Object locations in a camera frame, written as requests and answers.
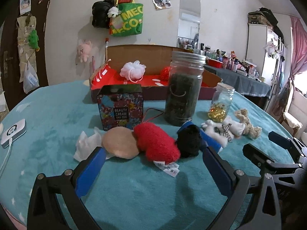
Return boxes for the red bowl on table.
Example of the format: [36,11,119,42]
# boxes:
[208,59,223,69]

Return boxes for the red mesh bath pouf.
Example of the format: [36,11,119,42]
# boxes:
[160,66,171,81]

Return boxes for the wall mirror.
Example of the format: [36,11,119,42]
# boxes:
[177,0,201,49]

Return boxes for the small glass jar gold contents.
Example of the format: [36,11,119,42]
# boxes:
[208,83,235,122]

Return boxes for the black backpack on wall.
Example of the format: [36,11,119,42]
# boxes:
[92,0,115,29]

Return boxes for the dark grey clothed side table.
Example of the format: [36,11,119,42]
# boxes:
[205,65,271,99]

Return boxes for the white refrigerator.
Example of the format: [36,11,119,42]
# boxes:
[246,23,284,85]

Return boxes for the white wireless charger pad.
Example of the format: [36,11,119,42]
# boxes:
[1,119,26,149]

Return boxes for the white plush bunny checkered bow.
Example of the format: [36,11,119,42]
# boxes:
[201,116,246,148]

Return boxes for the white tissue cloth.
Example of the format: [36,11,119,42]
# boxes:
[73,127,105,162]

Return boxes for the pink plush bunny toy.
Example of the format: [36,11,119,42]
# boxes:
[77,40,92,63]

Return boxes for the large glass jar dark contents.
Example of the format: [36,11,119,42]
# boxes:
[164,51,205,126]

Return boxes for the dark brown door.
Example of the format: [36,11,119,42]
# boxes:
[1,0,50,111]

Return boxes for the plastic bag on door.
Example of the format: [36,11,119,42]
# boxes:
[23,61,40,94]

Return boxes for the red fuzzy plush toy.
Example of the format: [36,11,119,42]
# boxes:
[133,122,181,164]

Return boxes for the small white plush dog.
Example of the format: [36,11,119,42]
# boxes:
[107,6,121,18]

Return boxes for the pink curtain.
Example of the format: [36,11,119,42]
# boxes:
[289,15,307,82]

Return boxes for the beige round powder puff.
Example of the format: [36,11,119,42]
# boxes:
[102,127,139,159]

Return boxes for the white mesh bath pouf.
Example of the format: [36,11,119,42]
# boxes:
[120,60,146,83]

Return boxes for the green tote bag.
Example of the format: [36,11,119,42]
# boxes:
[109,0,144,37]

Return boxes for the black and blue plush toy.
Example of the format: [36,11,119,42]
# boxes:
[175,121,223,159]

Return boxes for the mop with metal handle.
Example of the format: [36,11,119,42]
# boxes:
[105,37,109,63]

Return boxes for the green plush on door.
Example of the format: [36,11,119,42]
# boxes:
[28,30,40,51]

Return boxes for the cardboard box red lining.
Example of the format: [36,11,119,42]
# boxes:
[89,45,222,103]

